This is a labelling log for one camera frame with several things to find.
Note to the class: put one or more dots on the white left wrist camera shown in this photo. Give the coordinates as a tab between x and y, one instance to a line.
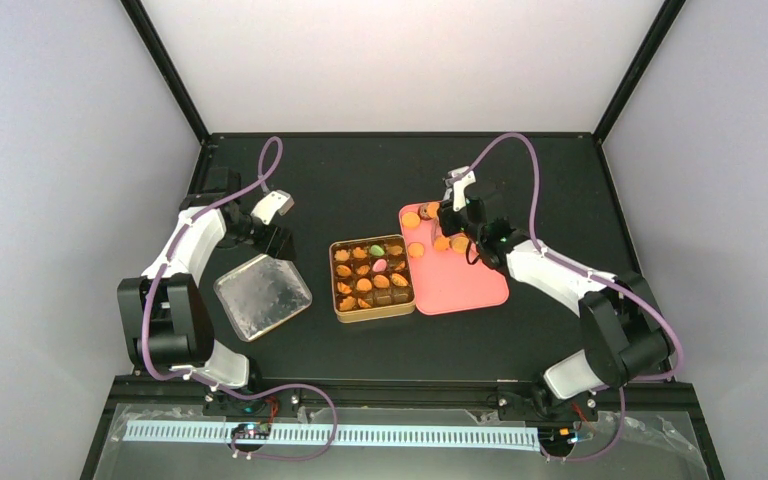
275	203

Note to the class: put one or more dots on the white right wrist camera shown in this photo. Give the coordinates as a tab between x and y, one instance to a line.
456	181

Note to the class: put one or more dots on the gold cookie tin box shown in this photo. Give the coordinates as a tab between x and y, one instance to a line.
391	302

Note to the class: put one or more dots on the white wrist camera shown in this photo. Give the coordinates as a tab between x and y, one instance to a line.
275	203
456	181

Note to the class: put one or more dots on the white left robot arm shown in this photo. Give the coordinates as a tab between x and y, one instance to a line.
166	324

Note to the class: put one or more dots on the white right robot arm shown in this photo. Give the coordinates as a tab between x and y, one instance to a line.
624	333

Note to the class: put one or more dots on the pink round macaron cookie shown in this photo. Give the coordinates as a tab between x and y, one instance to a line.
379	265

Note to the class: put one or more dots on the black enclosure frame post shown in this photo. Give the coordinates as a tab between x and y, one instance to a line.
151	39

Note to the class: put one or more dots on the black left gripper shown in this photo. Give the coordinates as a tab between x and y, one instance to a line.
274	248

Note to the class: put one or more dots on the silver tin lid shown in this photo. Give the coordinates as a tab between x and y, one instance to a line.
262	294

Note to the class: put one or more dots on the chocolate sprinkled donut cookie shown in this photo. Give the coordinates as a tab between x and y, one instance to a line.
424	213

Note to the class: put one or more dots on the round waffle cookie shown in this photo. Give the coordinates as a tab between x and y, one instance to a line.
416	250
410	220
363	285

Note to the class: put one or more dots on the pink plastic tray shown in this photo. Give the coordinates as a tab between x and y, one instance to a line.
442	279

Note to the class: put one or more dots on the light blue slotted cable duct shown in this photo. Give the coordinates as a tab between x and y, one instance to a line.
518	438

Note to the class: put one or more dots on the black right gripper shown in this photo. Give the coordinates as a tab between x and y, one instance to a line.
445	226

